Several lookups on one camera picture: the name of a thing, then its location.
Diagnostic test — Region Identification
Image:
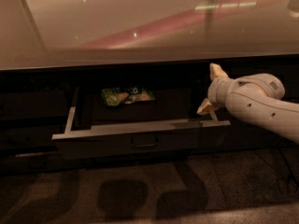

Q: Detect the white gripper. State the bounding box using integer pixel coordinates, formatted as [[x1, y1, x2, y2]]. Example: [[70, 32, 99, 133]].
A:
[[197, 63, 234, 115]]

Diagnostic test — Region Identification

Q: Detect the dark drawer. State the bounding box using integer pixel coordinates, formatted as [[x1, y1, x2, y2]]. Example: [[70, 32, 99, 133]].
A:
[[52, 88, 231, 160], [0, 151, 68, 175], [0, 91, 68, 120], [0, 125, 64, 150]]

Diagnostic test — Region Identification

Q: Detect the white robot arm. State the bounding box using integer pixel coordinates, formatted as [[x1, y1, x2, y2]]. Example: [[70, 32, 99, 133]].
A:
[[197, 63, 299, 144]]

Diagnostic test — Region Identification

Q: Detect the dark cabinet door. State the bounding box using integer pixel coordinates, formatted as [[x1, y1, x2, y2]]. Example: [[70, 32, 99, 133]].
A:
[[198, 62, 299, 152]]

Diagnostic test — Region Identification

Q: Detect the green snack bag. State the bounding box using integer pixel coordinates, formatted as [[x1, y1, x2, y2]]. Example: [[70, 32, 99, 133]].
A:
[[101, 87, 155, 107]]

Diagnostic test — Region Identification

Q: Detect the black cable on floor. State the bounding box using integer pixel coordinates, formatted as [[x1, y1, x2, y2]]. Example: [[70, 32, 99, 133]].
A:
[[277, 147, 299, 194]]

